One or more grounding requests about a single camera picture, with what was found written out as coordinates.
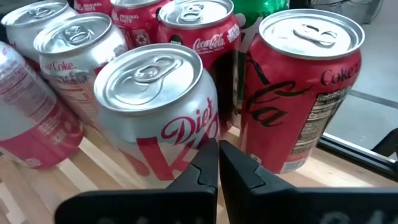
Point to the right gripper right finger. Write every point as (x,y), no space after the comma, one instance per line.
(295,207)

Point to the wooden slatted shelf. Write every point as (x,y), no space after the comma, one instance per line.
(102,168)

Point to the green Sprite can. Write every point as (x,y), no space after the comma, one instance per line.
(258,9)

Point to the silver Diet Coke can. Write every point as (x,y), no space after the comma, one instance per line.
(28,34)
(31,124)
(149,124)
(77,62)

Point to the black aluminium table frame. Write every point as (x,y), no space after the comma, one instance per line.
(351,152)

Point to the black table clamp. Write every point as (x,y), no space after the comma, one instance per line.
(388,144)

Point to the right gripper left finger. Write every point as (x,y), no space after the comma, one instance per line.
(140,207)

